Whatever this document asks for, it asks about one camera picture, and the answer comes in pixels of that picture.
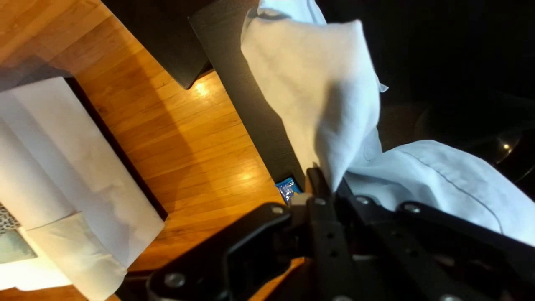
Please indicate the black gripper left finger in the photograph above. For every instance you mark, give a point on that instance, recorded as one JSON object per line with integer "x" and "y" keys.
{"x": 327, "y": 244}

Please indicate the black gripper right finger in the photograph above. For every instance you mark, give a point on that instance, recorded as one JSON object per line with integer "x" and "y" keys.
{"x": 401, "y": 251}

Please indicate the white cloth towel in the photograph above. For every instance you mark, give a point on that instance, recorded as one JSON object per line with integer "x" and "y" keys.
{"x": 317, "y": 100}

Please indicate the white sofa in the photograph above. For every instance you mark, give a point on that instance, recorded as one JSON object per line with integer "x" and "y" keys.
{"x": 67, "y": 167}

